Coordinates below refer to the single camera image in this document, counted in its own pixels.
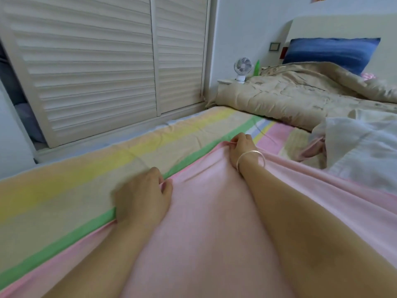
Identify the person's right hand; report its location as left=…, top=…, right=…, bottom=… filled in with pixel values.
left=225, top=132, right=264, bottom=174

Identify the person's left hand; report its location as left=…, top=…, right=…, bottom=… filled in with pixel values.
left=112, top=167, right=174, bottom=230

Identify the white towel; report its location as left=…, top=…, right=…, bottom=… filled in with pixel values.
left=310, top=108, right=397, bottom=196

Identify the person's right forearm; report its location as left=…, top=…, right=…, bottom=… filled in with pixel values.
left=239, top=161, right=397, bottom=298

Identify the person's left forearm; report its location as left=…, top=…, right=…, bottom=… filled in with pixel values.
left=43, top=220, right=162, bottom=298

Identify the striped pastel bed sheet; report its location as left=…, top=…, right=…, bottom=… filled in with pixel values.
left=0, top=106, right=323, bottom=289

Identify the small white desk fan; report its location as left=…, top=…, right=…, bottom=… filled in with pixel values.
left=233, top=57, right=253, bottom=82

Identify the beige quilt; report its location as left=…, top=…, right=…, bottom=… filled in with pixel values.
left=214, top=62, right=397, bottom=132

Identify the blue pillow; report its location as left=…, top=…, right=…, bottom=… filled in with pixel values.
left=283, top=38, right=382, bottom=76

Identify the white headboard with red dots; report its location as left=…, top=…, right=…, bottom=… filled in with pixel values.
left=282, top=14, right=397, bottom=84

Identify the silver bracelet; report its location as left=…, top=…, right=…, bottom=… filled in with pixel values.
left=236, top=149, right=266, bottom=173

